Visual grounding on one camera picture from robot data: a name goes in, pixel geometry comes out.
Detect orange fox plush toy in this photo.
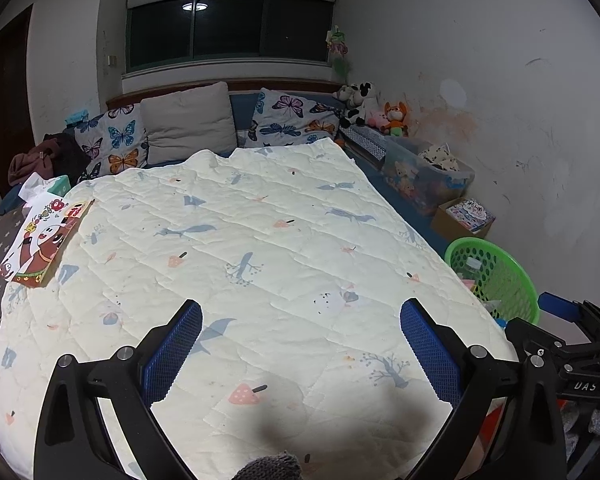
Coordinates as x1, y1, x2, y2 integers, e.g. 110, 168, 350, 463
379, 101, 411, 137

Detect wooden headboard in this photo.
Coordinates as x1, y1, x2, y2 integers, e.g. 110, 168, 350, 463
105, 77, 346, 111

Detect cartoon picture book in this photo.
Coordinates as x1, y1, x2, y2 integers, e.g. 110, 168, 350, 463
0, 199, 96, 288

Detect person's grey sweater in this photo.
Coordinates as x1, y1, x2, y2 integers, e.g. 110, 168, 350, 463
234, 451, 303, 480

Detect brown wooden door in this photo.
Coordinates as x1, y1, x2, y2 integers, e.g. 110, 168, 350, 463
0, 4, 35, 201

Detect blue patterned long box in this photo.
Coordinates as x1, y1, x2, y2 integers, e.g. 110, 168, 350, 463
337, 126, 387, 167

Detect printed paper box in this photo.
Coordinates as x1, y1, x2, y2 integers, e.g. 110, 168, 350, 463
447, 199, 495, 233

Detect green tissue pack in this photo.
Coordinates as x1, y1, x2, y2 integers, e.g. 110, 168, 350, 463
20, 172, 72, 201

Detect grey pillow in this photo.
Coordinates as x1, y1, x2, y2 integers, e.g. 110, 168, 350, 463
140, 81, 238, 163

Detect dark clothes pile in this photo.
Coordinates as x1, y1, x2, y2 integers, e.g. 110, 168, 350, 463
8, 132, 88, 188

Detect green plastic basket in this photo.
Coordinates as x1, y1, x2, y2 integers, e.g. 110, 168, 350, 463
444, 237, 540, 328

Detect cow plush toy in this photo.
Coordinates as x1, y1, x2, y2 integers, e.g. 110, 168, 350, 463
335, 81, 381, 128

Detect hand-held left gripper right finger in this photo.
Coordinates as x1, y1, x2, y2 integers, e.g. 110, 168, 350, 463
400, 298, 567, 480

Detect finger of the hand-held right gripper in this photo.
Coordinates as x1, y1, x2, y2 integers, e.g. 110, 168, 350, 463
538, 291, 600, 341
505, 316, 581, 361

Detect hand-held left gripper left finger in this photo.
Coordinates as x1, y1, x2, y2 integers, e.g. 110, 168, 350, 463
34, 298, 204, 480

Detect red plastic stool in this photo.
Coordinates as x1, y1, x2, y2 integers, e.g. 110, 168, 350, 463
472, 397, 508, 466

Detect clear plastic storage box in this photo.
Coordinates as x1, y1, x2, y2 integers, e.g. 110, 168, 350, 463
380, 136, 476, 216

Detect white quilted blanket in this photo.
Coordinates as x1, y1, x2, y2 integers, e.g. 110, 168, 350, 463
0, 139, 520, 480

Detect dark window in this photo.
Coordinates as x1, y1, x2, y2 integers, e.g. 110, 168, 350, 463
126, 0, 337, 73

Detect hanging toy decoration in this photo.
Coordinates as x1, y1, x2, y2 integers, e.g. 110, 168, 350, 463
325, 25, 353, 78

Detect cardboard box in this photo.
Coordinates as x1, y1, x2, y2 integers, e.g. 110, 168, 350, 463
431, 197, 496, 240

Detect butterfly print pillow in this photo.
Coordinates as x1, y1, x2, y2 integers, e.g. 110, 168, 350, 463
74, 104, 148, 183
247, 87, 348, 148

